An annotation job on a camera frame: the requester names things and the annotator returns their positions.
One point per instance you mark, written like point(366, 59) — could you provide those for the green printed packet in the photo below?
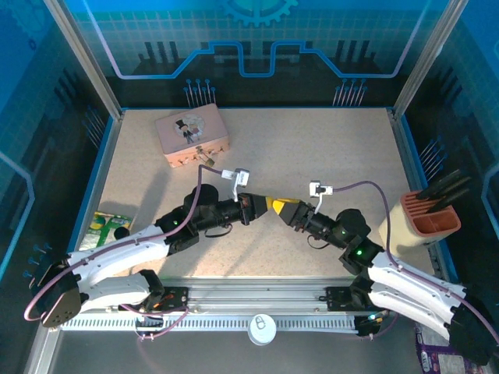
point(103, 228)

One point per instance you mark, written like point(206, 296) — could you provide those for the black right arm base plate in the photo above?
point(337, 298)

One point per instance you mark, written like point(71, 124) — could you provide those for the cream and orange utensil holder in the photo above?
point(405, 230)

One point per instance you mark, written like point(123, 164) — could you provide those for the aluminium frame post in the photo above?
point(83, 62)
point(429, 58)

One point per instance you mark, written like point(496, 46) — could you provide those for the aluminium mounting rail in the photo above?
point(253, 292)

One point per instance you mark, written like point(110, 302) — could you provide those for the white round cap lock icon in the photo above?
point(262, 329)

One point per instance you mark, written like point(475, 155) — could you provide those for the purple snack packet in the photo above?
point(429, 354)

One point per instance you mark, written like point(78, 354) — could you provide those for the pink tin box with figures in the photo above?
point(191, 130)

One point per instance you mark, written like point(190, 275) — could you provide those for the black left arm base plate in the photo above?
point(175, 298)

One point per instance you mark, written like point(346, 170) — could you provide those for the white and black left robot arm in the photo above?
point(117, 249)

